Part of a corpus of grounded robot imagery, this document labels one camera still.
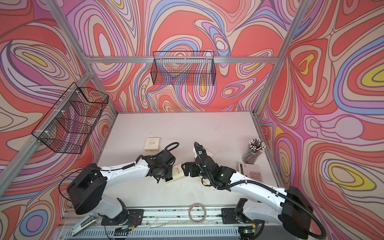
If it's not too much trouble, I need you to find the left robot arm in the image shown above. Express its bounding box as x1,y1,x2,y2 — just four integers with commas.
67,142,180,225

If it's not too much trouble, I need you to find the black wire basket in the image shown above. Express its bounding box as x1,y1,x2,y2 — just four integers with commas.
32,83,109,154
151,51,217,86

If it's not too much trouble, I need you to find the small cream jewelry box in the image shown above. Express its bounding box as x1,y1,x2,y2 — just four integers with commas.
166,164,185,184

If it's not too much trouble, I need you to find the cream drawer jewelry box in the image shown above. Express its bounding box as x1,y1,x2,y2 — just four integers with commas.
144,137,161,152

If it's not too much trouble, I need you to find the cup of pencils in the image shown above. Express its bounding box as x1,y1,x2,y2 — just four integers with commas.
242,139,266,164

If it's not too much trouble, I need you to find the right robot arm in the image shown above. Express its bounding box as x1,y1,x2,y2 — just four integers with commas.
182,142,327,240

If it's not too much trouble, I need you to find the black wire basket left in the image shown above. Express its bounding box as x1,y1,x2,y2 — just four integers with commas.
32,83,109,154

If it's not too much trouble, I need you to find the coiled clear cable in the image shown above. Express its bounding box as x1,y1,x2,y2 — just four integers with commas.
188,203,208,225

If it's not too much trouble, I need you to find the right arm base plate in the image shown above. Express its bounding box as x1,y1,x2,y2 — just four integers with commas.
219,208,263,225

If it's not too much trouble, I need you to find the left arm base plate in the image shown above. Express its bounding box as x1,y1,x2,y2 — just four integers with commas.
101,209,144,226

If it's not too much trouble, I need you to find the white stapler tool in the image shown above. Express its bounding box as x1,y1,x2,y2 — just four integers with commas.
71,214,97,237

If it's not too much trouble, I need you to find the black wire basket back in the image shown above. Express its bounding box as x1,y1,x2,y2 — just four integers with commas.
151,51,217,86

